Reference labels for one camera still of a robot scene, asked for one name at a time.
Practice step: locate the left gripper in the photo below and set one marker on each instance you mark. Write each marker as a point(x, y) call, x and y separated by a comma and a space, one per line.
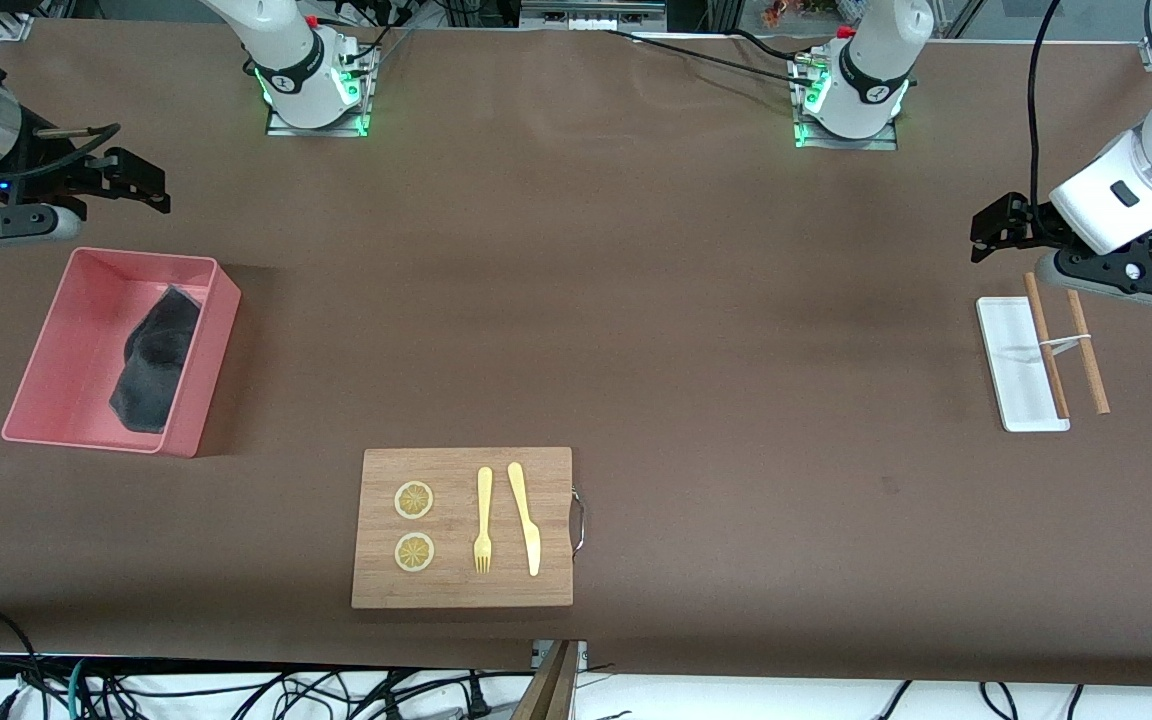
point(1029, 222)

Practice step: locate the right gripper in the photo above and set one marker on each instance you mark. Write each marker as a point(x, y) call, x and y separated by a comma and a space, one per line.
point(44, 167)

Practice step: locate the grey cloth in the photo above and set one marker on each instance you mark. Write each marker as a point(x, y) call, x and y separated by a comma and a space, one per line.
point(151, 360)

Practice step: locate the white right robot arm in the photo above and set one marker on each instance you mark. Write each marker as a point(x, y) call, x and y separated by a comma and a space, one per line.
point(286, 60)

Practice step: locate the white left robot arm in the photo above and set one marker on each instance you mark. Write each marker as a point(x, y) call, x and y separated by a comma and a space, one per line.
point(871, 70)

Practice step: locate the white band between dowels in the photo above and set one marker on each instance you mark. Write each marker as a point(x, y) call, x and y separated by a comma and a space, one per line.
point(1066, 343)

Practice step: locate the white rectangular tray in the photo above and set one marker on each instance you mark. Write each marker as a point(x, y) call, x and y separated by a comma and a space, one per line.
point(1011, 370)

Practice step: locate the pink plastic bin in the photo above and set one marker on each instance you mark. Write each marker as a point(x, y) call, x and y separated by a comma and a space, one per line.
point(66, 350)

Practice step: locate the brown table cover sheet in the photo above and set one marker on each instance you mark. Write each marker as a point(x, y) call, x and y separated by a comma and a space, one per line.
point(736, 300)

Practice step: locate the lemon slice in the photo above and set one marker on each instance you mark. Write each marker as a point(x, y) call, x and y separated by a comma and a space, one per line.
point(414, 552)
point(414, 500)

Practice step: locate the yellow plastic fork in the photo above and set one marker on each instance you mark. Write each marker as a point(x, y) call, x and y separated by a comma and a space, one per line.
point(484, 500)

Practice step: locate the silver metal box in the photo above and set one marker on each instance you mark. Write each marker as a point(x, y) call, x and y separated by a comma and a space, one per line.
point(591, 12)

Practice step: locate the wooden cutting board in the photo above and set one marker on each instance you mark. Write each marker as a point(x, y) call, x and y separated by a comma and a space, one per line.
point(546, 480)

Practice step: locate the yellow plastic knife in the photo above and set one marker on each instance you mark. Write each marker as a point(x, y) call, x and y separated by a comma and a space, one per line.
point(526, 520)

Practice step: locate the wooden plank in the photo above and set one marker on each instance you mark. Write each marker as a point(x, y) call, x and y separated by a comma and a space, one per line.
point(546, 695)

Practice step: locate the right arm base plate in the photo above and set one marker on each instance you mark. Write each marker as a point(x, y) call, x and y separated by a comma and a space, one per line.
point(316, 130)

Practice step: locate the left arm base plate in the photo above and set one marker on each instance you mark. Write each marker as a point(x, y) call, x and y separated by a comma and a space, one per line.
point(846, 143)

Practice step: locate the aluminium frame corner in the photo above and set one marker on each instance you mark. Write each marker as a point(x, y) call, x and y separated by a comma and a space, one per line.
point(16, 27)

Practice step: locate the small metal bracket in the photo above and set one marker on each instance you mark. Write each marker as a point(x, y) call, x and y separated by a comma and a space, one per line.
point(582, 655)

